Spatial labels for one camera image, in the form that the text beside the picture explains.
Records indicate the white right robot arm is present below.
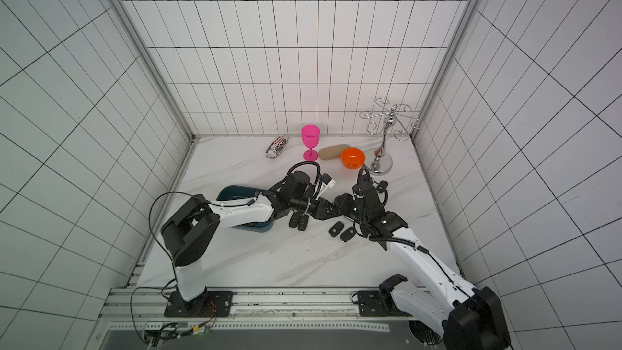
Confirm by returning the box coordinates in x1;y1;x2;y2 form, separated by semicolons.
352;166;512;349

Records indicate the cork oval block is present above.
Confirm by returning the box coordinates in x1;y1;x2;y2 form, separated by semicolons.
318;144;350;160

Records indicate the black flip key left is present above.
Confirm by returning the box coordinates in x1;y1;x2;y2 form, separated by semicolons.
288;212;302;228

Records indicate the black key fob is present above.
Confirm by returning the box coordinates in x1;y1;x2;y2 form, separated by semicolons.
376;180;388;194
329;221;344;238

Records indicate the chrome glass holder stand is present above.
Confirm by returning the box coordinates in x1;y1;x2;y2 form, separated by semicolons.
360;97;420;176

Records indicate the pink plastic wine glass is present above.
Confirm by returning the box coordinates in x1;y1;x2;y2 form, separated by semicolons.
301;125;321;161

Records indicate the black key fob lowest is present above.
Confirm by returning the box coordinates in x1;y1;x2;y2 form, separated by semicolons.
340;226;357;243

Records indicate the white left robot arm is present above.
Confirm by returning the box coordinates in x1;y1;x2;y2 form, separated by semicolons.
160;171;327;302

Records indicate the orange plastic bowl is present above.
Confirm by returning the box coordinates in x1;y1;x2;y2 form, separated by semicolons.
340;147;366;169

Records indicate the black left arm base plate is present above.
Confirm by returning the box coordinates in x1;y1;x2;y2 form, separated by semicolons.
164;290;234;319

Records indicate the black flip key right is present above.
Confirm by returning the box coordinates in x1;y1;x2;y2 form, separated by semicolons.
297;214;309;232

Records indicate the black flip key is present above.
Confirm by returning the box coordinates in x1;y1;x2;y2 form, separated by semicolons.
297;214;309;232
288;212;302;228

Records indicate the teal storage box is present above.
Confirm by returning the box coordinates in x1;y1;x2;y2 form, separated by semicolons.
216;185;274;233

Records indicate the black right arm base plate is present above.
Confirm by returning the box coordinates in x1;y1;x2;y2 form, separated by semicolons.
351;291;408;318

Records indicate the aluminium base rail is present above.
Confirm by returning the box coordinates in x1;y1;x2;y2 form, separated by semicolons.
93;287;434;341

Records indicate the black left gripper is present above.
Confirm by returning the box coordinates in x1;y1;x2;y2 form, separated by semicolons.
292;194;343;221

